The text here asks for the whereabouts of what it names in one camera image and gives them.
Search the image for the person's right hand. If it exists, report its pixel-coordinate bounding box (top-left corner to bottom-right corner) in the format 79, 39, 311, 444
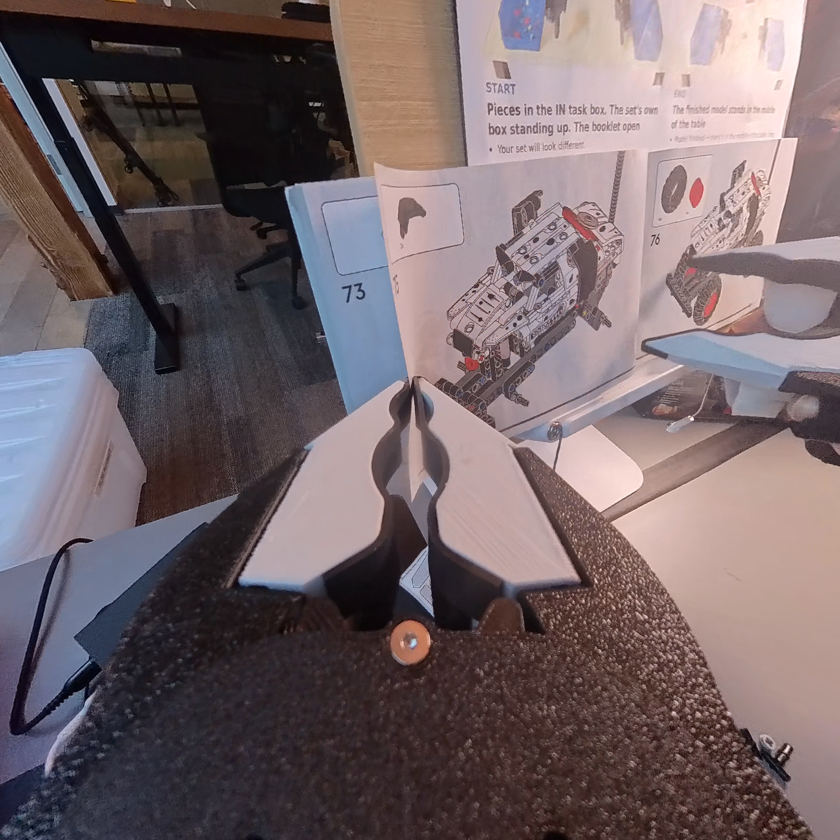
724, 302, 840, 342

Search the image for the white cable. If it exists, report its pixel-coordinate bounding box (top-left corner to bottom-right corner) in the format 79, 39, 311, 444
45, 686, 101, 777

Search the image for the cluster of small lego pieces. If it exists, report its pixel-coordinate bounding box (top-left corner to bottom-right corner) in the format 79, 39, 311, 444
740, 727, 795, 783

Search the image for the white plastic storage bin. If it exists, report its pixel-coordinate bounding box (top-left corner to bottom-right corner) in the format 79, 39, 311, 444
0, 348, 148, 573

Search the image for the black power adapter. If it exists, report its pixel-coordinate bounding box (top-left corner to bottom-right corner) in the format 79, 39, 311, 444
74, 523, 212, 672

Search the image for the black cable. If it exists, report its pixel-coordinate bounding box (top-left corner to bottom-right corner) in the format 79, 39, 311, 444
8, 537, 104, 737

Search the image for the black office chair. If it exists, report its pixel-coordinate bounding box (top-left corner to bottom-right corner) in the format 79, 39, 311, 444
197, 82, 358, 311

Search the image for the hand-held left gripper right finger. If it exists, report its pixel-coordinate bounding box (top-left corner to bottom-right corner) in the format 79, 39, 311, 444
415, 378, 583, 621

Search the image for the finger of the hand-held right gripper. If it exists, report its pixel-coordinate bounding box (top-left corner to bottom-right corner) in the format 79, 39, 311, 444
641, 329, 840, 392
691, 236, 840, 294

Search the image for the beige woven pillar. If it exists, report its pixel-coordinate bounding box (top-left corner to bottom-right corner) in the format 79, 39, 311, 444
330, 0, 468, 179

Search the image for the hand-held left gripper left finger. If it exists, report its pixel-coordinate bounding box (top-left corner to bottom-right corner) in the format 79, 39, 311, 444
238, 378, 416, 621

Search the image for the lego instruction booklet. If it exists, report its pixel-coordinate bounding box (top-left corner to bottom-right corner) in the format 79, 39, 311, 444
285, 138, 798, 434

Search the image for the black frame wooden desk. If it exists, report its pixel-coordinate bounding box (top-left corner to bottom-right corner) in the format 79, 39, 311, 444
0, 0, 337, 376

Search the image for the printed instruction sheet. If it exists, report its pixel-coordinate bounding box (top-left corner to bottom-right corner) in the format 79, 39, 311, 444
455, 0, 807, 166

